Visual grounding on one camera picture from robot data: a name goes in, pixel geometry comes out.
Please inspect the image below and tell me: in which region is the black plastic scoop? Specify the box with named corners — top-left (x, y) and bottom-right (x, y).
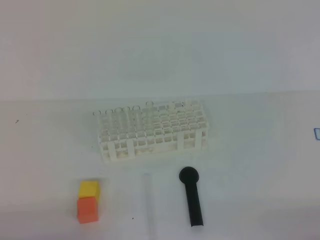
top-left (179, 166), bottom-right (204, 227)

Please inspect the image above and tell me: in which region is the blue outlined label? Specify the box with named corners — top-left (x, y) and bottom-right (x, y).
top-left (313, 128), bottom-right (320, 141)

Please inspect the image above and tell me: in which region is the clear test tube in rack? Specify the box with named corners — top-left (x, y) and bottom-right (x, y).
top-left (146, 100), bottom-right (154, 131)
top-left (132, 105), bottom-right (143, 132)
top-left (105, 109), bottom-right (114, 130)
top-left (92, 110), bottom-right (103, 133)
top-left (114, 107), bottom-right (124, 131)
top-left (122, 106), bottom-right (131, 133)

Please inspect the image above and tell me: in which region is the clear glass test tube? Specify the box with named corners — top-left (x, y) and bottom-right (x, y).
top-left (143, 173), bottom-right (156, 240)

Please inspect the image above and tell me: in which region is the orange foam cube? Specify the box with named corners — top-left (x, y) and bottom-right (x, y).
top-left (77, 196), bottom-right (99, 224)

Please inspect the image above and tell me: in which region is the yellow foam cube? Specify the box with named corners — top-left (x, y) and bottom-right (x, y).
top-left (78, 180), bottom-right (101, 202)

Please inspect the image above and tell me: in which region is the white plastic test tube rack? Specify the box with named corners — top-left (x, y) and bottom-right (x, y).
top-left (98, 99), bottom-right (210, 162)

